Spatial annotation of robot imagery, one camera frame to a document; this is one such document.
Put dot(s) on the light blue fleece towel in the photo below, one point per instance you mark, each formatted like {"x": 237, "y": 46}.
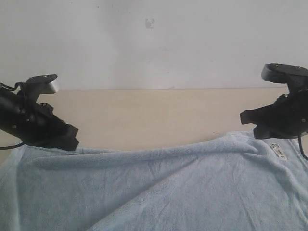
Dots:
{"x": 232, "y": 183}

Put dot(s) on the white printed clothing label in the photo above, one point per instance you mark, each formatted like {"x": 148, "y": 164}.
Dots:
{"x": 278, "y": 151}

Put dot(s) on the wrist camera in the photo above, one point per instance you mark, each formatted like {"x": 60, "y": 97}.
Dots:
{"x": 38, "y": 85}
{"x": 295, "y": 77}

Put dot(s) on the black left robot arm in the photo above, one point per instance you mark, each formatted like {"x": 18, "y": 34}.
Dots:
{"x": 9, "y": 107}

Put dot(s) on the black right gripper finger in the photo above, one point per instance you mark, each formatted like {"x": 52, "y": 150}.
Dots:
{"x": 261, "y": 116}
{"x": 267, "y": 132}

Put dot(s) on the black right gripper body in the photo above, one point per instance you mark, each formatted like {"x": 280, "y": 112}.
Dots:
{"x": 290, "y": 116}

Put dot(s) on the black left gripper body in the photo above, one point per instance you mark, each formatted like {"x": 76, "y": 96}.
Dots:
{"x": 37, "y": 124}

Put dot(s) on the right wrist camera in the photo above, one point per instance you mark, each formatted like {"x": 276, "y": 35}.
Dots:
{"x": 295, "y": 77}

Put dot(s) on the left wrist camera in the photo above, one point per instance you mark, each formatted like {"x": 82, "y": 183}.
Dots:
{"x": 38, "y": 85}

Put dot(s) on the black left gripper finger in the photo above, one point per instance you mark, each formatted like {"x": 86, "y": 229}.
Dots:
{"x": 70, "y": 131}
{"x": 66, "y": 144}

